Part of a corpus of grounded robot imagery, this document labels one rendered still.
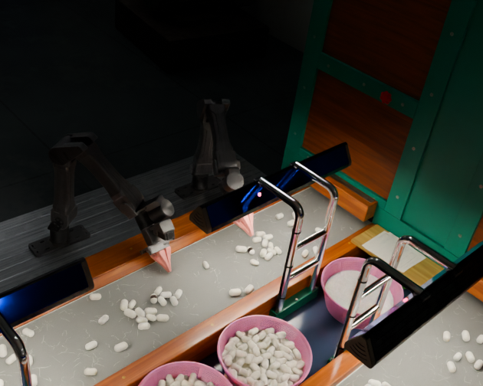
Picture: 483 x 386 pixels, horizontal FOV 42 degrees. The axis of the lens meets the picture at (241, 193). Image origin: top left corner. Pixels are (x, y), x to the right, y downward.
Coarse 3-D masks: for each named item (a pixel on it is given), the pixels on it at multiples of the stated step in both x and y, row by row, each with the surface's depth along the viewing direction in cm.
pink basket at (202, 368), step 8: (160, 368) 168; (168, 368) 169; (176, 368) 170; (192, 368) 171; (200, 368) 171; (208, 368) 170; (152, 376) 166; (160, 376) 169; (176, 376) 171; (200, 376) 171; (208, 376) 170; (216, 376) 169; (224, 376) 168; (144, 384) 164; (152, 384) 167; (216, 384) 170; (224, 384) 168
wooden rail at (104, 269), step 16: (176, 224) 217; (192, 224) 218; (128, 240) 207; (144, 240) 208; (176, 240) 211; (192, 240) 214; (96, 256) 200; (112, 256) 200; (128, 256) 201; (144, 256) 203; (96, 272) 194; (112, 272) 195; (128, 272) 198; (96, 288) 191; (64, 304) 185; (32, 320) 179
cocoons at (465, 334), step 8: (448, 336) 191; (464, 336) 192; (480, 336) 193; (456, 360) 185; (472, 360) 185; (480, 360) 185; (448, 368) 182; (480, 368) 184; (368, 384) 173; (376, 384) 174; (384, 384) 174
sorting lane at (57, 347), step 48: (240, 240) 218; (288, 240) 221; (336, 240) 225; (144, 288) 194; (192, 288) 197; (240, 288) 200; (0, 336) 173; (48, 336) 175; (96, 336) 177; (144, 336) 179; (48, 384) 163
